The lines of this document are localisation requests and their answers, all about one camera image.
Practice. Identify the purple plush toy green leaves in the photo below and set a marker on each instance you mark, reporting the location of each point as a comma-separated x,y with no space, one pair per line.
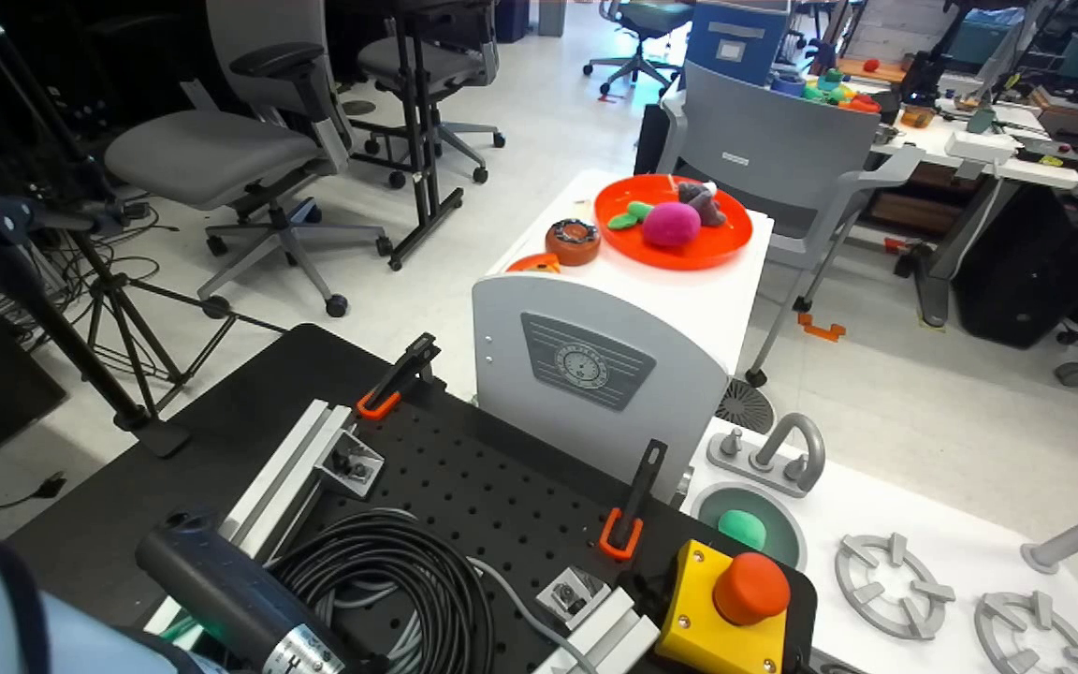
663,226

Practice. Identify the orange toy pizza slice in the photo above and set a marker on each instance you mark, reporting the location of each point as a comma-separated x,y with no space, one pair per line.
537,265

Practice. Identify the white toy kitchen cabinet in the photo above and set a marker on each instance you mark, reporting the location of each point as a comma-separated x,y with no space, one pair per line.
603,356

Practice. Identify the brown toy donut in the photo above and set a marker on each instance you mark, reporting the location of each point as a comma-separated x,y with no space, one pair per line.
572,241

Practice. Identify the dark grey plush toy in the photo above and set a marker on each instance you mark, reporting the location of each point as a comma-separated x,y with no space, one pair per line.
702,201

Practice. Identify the grey toy faucet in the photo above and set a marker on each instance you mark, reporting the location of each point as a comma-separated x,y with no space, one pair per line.
788,457

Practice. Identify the white toy stove sink top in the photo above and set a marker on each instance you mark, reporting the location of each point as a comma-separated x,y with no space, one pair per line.
903,583

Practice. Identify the left orange black clamp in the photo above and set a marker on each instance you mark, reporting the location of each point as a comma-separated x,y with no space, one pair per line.
411,369

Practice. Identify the orange black clamp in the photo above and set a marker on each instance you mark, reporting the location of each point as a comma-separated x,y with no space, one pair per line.
411,369
623,527

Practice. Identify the orange round plate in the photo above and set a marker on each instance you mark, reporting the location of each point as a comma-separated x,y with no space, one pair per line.
708,248

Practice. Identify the right orange black clamp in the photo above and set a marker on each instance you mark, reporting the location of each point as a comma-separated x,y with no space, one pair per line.
623,527

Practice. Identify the black perforated breadboard table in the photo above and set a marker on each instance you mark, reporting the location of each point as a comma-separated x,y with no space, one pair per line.
466,477

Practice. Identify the grey plastic chair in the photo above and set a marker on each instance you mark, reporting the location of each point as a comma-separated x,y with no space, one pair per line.
792,160

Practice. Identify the yellow emergency stop button box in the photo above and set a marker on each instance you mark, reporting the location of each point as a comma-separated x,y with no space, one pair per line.
729,610

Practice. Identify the grey mesh office chair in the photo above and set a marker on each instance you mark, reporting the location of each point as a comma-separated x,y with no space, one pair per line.
276,59

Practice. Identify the blue storage bin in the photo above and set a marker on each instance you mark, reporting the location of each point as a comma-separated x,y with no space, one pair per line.
739,34

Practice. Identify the aluminium extrusion rail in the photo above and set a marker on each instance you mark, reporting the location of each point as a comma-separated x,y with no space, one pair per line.
319,450

